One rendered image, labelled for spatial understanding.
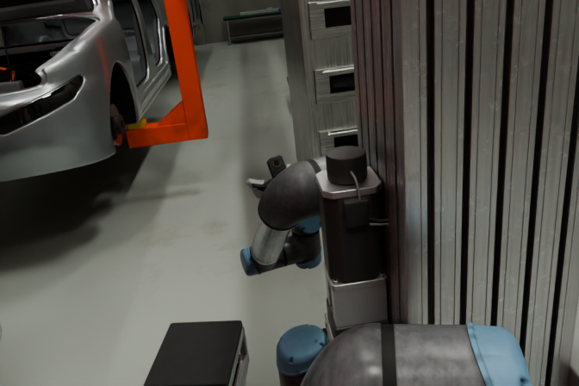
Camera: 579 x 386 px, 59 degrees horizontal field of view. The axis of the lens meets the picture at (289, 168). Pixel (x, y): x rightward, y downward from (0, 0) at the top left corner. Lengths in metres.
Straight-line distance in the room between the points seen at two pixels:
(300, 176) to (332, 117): 2.80
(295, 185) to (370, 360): 0.50
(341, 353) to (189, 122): 4.01
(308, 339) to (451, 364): 0.69
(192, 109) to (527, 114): 3.92
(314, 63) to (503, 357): 3.22
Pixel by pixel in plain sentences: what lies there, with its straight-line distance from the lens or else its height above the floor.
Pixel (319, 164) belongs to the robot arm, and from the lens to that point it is 1.00.
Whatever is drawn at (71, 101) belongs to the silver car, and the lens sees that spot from 3.48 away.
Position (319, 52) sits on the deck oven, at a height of 1.26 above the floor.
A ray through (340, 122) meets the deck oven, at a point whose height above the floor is 0.73.
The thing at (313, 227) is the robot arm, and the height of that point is 1.20.
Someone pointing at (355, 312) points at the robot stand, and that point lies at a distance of 0.82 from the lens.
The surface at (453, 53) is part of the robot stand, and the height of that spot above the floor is 1.72.
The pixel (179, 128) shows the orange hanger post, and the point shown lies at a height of 0.64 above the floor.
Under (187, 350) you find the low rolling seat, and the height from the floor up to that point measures 0.34.
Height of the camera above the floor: 1.82
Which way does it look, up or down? 21 degrees down
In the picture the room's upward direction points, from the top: 6 degrees counter-clockwise
